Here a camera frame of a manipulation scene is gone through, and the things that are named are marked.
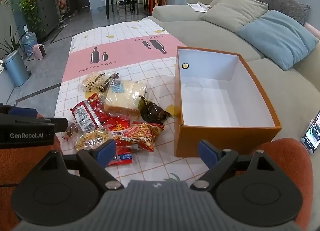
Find red packet with octopus print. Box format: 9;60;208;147
100;111;132;134

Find dark green snack packet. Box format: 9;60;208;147
137;95;173;122

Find shoe rack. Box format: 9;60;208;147
56;0;71;22

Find trailing green plant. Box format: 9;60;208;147
19;0;58;31

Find orange cardboard box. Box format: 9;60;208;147
174;46;282;158

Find clear bag of peanuts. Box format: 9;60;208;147
80;71;110;91

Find dark grey cushion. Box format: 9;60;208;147
256;0;310;25

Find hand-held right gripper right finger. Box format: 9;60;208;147
191;139;274;191

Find blue cushion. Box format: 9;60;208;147
236;10;317;71

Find pink cushion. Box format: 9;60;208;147
304;22;320;39

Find beige cushion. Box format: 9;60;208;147
200;0;269;33

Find yellow snack packet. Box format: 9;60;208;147
74;128;113;152

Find grey sofa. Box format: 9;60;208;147
146;0;320;151

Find smartphone on white stand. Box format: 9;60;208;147
301;110;320;155

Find blue trash bin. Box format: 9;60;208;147
3;51;31;88

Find small brown snack packet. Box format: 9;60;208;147
64;122;80;139

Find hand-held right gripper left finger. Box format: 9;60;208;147
37;139;124;191

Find white papers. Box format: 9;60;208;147
187;1;212;12

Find red packet with white label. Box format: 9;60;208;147
70;93;105;134

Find pink heater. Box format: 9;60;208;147
32;43;47;60

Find red packet with blue stripe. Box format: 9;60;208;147
106;146;140;167

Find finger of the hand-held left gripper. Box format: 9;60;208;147
37;117;69;132
9;106;37;119

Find orange fleece cloth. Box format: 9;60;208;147
235;138;314;196
0;113;80;226

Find blue water jug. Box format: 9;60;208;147
20;32;38;53

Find orange stick snack bag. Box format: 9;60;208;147
114;121;165;152

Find dark grey cabinet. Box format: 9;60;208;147
35;0;60;41

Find dark stick snack packet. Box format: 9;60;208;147
97;73;120;94

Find potted leafy plant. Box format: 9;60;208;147
0;24;22;58

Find sliced bread loaf bag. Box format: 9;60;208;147
100;79;148;117

